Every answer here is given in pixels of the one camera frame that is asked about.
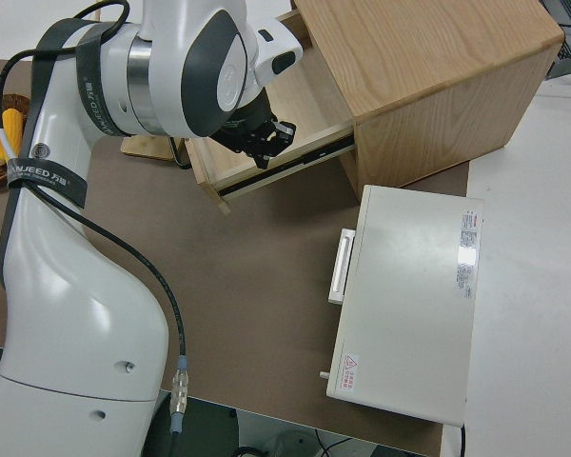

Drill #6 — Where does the brown table mat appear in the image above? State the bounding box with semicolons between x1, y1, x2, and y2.
0;57;472;457

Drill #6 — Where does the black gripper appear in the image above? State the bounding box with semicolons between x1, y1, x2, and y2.
213;90;298;170

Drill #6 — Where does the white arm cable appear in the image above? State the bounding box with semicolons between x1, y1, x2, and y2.
0;124;20;166

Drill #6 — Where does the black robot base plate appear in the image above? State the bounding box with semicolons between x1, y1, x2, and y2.
145;393;240;457

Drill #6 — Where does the white oven door handle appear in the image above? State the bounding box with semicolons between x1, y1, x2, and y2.
326;228;358;306

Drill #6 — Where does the metal cable connector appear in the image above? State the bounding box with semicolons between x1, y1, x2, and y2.
168;355;191;437

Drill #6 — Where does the light wooden drawer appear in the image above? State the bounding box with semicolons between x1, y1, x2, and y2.
183;10;358;216

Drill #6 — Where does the light wooden cabinet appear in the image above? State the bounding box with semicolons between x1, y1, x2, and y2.
289;0;565;191

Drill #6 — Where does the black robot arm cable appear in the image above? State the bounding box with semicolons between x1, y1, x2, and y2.
0;0;189;363

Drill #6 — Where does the black velcro strap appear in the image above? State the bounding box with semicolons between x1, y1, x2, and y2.
7;159;88;209
35;18;125;139

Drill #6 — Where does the wooden mug tree stand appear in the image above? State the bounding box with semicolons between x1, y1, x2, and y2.
120;134;187;167

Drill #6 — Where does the black metal drawer handle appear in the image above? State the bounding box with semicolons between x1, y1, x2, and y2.
168;136;194;169

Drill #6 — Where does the white toaster oven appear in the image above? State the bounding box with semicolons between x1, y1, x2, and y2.
317;184;485;427

